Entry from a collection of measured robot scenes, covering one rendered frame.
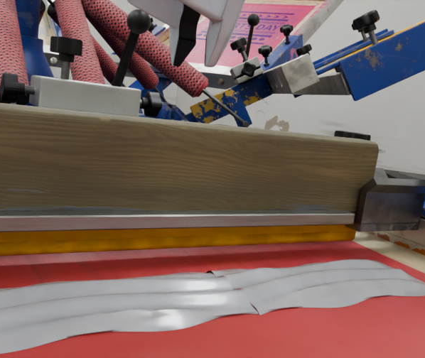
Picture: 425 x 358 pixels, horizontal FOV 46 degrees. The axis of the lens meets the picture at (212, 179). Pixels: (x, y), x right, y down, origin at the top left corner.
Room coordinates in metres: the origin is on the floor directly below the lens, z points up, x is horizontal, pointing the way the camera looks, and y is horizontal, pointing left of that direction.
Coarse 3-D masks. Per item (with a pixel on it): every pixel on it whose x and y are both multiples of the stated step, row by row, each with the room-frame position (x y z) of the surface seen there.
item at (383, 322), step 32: (192, 256) 0.39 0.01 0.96; (224, 256) 0.40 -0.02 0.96; (256, 256) 0.41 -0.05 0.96; (288, 256) 0.42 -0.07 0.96; (320, 256) 0.43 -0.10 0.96; (352, 256) 0.45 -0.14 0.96; (384, 256) 0.46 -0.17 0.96; (288, 320) 0.29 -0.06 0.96; (320, 320) 0.30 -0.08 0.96; (352, 320) 0.30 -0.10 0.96; (384, 320) 0.31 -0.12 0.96; (416, 320) 0.32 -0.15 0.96; (320, 352) 0.25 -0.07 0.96; (352, 352) 0.26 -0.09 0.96; (384, 352) 0.27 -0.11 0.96; (416, 352) 0.27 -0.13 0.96
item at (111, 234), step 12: (180, 228) 0.38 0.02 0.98; (192, 228) 0.39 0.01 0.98; (204, 228) 0.39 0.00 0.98; (216, 228) 0.40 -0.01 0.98; (228, 228) 0.41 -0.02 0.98; (240, 228) 0.41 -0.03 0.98; (252, 228) 0.42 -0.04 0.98; (264, 228) 0.43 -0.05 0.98; (276, 228) 0.43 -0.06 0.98; (288, 228) 0.44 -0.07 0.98; (300, 228) 0.45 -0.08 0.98; (312, 228) 0.45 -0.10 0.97; (324, 228) 0.46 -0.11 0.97; (336, 228) 0.47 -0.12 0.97; (348, 228) 0.48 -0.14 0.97; (0, 240) 0.31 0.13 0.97; (12, 240) 0.32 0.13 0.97; (24, 240) 0.32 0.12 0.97; (36, 240) 0.33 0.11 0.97; (48, 240) 0.33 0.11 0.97
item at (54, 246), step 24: (72, 240) 0.34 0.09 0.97; (96, 240) 0.35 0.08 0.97; (120, 240) 0.36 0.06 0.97; (144, 240) 0.37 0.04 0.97; (168, 240) 0.38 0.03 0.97; (192, 240) 0.39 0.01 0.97; (216, 240) 0.40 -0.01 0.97; (240, 240) 0.41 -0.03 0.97; (264, 240) 0.43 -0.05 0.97; (288, 240) 0.44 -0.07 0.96; (312, 240) 0.46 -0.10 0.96; (336, 240) 0.47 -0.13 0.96
